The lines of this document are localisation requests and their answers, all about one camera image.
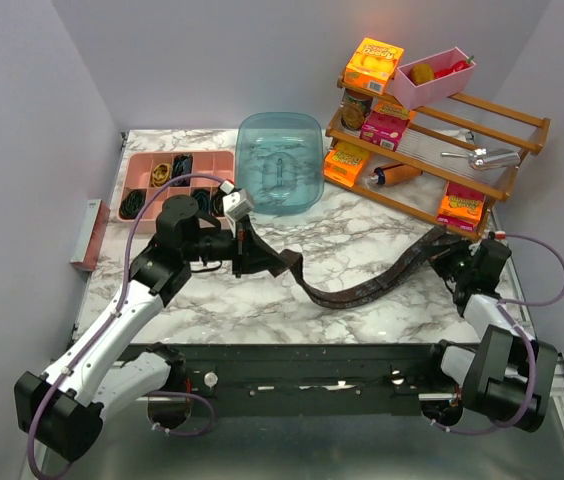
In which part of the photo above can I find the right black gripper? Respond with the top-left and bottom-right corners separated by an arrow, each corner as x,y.
420,238 -> 476,283

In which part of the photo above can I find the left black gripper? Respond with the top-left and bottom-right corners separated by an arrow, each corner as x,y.
183,214 -> 286,278

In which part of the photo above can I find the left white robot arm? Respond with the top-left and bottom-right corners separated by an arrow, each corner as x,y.
14,190 -> 287,463

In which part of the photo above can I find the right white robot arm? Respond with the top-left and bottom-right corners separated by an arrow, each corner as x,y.
421,238 -> 558,433

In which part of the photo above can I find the orange pink box lower right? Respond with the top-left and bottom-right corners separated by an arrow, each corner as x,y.
436,182 -> 486,232

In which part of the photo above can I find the black yellow rolled tie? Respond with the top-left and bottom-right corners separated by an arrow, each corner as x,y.
210,190 -> 226,217

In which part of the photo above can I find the teal black rolled tie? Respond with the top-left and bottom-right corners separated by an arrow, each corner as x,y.
191,188 -> 211,213

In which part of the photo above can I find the blue transparent plastic tub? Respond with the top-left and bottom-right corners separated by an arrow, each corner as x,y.
235,112 -> 324,216

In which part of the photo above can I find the wooden tiered shelf rack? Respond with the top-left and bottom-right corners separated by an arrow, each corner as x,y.
325,93 -> 551,240

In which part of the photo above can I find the metal scoop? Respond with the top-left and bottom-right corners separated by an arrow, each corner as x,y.
440,148 -> 521,171

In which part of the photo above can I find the orange pump bottle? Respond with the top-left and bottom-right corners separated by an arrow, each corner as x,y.
366,164 -> 422,187

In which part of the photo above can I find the dark blue rolled tie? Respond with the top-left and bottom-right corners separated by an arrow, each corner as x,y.
171,154 -> 193,187

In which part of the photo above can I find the orange box lower left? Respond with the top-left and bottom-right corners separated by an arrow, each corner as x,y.
324,141 -> 372,187

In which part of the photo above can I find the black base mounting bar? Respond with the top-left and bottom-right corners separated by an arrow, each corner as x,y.
119,344 -> 458,418

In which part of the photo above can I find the dark green rolled tie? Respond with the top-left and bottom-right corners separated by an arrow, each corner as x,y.
118,189 -> 146,220

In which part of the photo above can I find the pink compartment organizer tray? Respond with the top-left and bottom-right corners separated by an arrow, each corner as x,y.
116,150 -> 235,233

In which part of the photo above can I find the pink box middle shelf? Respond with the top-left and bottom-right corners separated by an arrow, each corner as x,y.
360,101 -> 416,151

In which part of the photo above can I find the yellow label can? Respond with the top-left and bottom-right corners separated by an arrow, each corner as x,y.
341,89 -> 373,131

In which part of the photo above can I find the pink rectangular bin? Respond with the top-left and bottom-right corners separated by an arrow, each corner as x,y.
391,47 -> 476,110

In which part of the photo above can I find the brown round toy fruit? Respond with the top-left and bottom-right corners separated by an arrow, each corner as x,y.
409,63 -> 435,86

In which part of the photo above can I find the red toy pepper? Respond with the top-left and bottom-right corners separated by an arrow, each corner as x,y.
434,56 -> 474,79

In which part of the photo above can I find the orange box top shelf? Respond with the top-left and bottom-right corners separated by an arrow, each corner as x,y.
343,37 -> 404,94

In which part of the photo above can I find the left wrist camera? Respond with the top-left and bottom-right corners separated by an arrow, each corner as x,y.
219,180 -> 254,236

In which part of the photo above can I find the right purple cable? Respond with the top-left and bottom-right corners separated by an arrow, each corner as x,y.
429,230 -> 564,435

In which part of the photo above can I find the purple cable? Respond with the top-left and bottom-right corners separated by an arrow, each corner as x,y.
429,230 -> 564,435
26,173 -> 228,480

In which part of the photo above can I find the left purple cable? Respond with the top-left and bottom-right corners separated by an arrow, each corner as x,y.
26,173 -> 228,480

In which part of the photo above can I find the aluminium rail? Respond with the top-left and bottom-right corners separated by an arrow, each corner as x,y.
550,354 -> 564,397

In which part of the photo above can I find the pink white box at wall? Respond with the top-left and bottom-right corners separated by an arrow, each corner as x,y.
70,199 -> 110,272

